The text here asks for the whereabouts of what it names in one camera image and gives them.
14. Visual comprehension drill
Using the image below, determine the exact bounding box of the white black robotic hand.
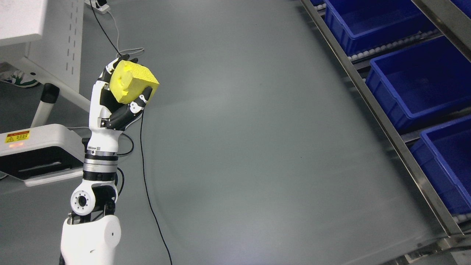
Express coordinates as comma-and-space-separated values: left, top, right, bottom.
86, 55, 152, 156

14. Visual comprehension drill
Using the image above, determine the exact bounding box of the dented yellow foam block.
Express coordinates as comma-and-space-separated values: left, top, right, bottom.
109, 60, 160, 104

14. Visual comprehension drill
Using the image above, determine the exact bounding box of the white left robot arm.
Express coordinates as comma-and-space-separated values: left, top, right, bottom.
59, 138, 125, 265

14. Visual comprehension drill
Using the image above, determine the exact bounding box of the metal roller shelf rack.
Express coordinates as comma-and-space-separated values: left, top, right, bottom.
301, 0, 470, 252

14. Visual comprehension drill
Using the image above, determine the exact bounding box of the white workstation base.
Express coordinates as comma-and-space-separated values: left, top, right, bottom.
0, 124, 85, 187

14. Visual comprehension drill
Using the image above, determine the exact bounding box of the white perforated cabinet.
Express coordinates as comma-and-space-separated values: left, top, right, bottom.
0, 0, 90, 112

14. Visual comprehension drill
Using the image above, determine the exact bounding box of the blue plastic bin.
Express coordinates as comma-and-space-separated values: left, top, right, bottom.
365, 36, 471, 134
325, 0, 435, 56
410, 115, 471, 215

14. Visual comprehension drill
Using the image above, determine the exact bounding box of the black floor cable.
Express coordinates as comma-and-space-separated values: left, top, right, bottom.
89, 0, 173, 265

